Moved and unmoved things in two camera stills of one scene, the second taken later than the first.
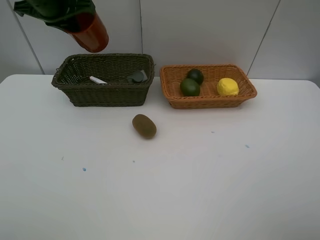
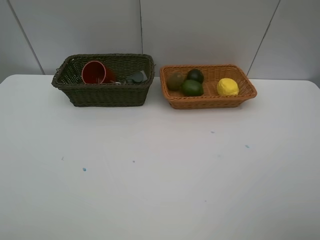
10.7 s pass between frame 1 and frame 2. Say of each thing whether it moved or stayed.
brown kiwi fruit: moved
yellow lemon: stayed
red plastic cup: moved
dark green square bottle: stayed
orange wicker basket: stayed
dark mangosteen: stayed
